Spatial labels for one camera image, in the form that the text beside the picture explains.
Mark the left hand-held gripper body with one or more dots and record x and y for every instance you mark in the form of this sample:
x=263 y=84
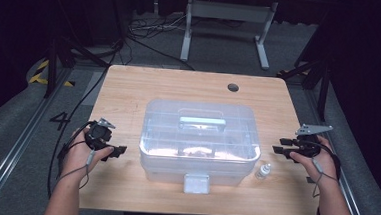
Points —
x=98 y=137

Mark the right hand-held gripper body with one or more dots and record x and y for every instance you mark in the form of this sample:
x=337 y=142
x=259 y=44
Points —
x=308 y=146

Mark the small white bottle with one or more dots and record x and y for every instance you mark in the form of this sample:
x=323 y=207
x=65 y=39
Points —
x=262 y=172

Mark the clear plastic storage box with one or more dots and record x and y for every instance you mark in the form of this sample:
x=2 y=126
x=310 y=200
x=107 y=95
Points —
x=199 y=144

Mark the person's right hand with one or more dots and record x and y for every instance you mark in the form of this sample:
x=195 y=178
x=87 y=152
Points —
x=325 y=167

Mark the person's left hand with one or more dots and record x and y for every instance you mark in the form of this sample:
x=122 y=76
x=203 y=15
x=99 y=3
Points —
x=77 y=157

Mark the black tripod stand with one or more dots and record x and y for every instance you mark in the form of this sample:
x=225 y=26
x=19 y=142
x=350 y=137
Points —
x=323 y=85
x=51 y=65

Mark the dark round table grommet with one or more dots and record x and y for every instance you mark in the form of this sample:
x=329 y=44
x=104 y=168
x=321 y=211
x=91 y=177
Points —
x=233 y=87

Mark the yellow black hazard tape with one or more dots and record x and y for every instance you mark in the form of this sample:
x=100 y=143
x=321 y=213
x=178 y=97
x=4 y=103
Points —
x=36 y=77

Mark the grey metal desk frame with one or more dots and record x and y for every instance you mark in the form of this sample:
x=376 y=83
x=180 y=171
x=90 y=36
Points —
x=229 y=11

